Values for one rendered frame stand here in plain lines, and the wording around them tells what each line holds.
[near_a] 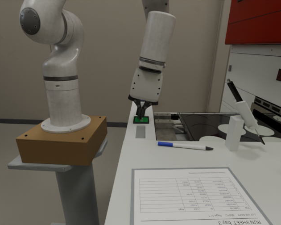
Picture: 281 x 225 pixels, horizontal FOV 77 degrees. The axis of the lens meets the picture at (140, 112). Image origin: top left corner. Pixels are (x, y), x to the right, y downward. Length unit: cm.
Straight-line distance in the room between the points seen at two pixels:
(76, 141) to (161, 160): 32
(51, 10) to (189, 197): 59
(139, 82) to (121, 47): 200
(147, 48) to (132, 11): 203
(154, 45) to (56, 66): 34
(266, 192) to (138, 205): 23
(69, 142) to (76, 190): 29
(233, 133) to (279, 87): 50
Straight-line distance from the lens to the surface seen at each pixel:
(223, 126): 81
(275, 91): 96
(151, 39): 54
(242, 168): 46
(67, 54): 72
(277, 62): 97
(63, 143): 65
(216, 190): 37
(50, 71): 69
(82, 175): 83
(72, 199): 91
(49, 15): 63
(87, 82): 275
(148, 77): 57
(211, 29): 262
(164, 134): 72
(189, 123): 78
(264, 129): 87
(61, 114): 71
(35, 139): 70
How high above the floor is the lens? 121
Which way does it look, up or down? 21 degrees down
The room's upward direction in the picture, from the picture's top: straight up
